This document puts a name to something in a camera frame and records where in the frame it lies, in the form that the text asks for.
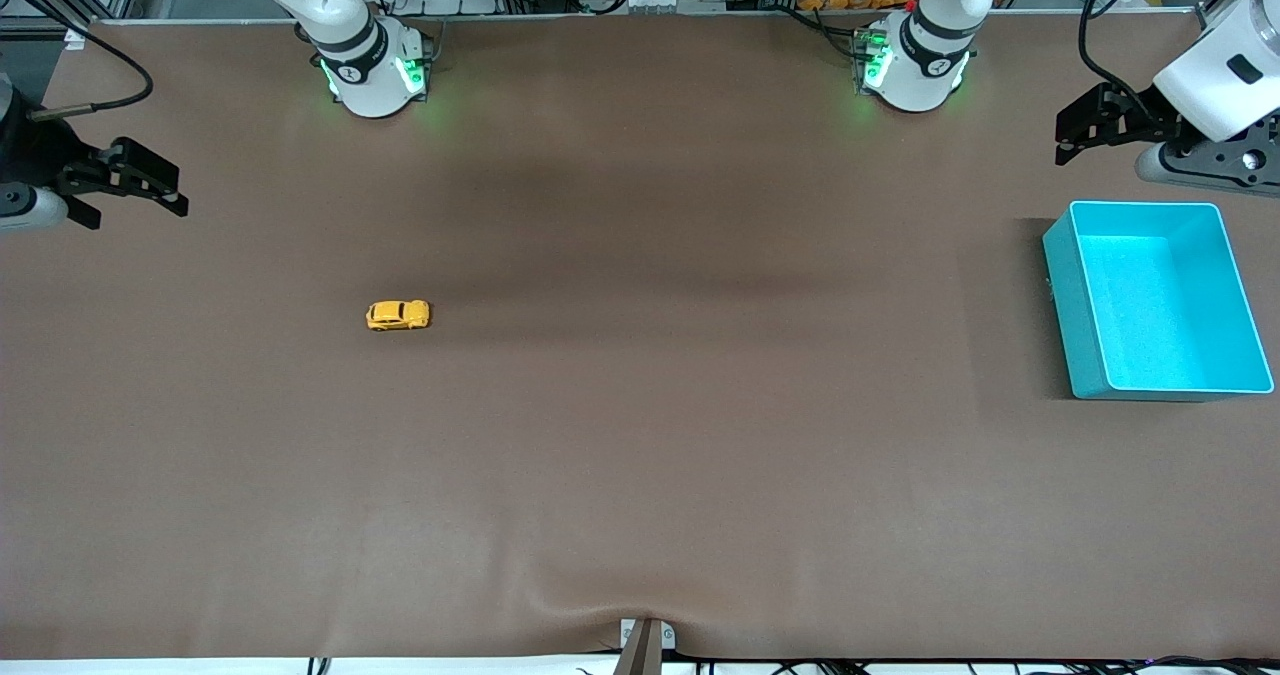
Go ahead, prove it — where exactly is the yellow beetle toy car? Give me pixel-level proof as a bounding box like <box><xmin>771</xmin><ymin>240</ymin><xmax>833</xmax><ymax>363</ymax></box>
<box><xmin>366</xmin><ymin>299</ymin><xmax>432</xmax><ymax>332</ymax></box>

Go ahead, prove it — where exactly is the teal plastic bin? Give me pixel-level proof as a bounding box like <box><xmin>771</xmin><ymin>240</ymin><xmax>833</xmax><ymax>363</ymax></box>
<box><xmin>1043</xmin><ymin>201</ymin><xmax>1275</xmax><ymax>401</ymax></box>

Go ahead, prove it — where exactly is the brown table mat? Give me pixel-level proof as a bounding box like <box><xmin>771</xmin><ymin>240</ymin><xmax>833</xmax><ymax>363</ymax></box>
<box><xmin>0</xmin><ymin>13</ymin><xmax>1280</xmax><ymax>661</ymax></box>

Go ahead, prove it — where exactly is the metal table edge clamp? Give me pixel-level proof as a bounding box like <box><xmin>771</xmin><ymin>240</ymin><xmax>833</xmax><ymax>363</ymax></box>
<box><xmin>615</xmin><ymin>617</ymin><xmax>679</xmax><ymax>675</ymax></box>

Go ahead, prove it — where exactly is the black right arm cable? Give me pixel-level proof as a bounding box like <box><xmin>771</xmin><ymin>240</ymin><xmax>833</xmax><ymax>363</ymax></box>
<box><xmin>5</xmin><ymin>0</ymin><xmax>154</xmax><ymax>119</ymax></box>

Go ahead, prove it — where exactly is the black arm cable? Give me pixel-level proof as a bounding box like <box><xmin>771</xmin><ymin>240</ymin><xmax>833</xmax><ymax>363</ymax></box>
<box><xmin>1078</xmin><ymin>0</ymin><xmax>1166</xmax><ymax>126</ymax></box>
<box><xmin>5</xmin><ymin>0</ymin><xmax>154</xmax><ymax>119</ymax></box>

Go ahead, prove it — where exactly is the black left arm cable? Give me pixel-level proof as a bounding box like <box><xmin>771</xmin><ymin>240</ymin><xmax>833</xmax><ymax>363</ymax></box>
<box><xmin>1078</xmin><ymin>0</ymin><xmax>1166</xmax><ymax>126</ymax></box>

